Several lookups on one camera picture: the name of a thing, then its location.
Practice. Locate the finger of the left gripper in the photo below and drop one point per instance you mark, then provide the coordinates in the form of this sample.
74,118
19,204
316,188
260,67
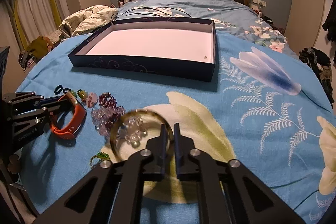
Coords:
66,101
51,115

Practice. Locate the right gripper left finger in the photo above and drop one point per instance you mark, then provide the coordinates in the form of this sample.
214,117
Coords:
155,162

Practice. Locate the brown clothes heap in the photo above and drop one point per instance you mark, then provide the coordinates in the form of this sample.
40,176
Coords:
35,51

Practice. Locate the white and yellow curtains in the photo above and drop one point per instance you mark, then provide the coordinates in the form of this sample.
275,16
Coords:
26,20

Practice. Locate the dark blue shallow box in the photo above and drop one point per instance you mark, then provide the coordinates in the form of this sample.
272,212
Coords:
169,46

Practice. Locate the light blue floral blanket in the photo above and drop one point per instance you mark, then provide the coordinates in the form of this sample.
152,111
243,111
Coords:
262,107

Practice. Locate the beige crumpled jacket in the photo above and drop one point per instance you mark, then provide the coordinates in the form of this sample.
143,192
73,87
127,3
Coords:
87,20

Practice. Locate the dark clothes pile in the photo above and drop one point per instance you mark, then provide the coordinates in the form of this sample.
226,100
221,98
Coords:
320,64

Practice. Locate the grey-blue floral duvet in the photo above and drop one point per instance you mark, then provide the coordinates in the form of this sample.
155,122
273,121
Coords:
228,15

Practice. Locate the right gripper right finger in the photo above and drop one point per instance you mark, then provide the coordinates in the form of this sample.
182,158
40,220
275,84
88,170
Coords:
186,169

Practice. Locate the black hanging coat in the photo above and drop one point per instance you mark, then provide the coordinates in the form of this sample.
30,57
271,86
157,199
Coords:
330,23

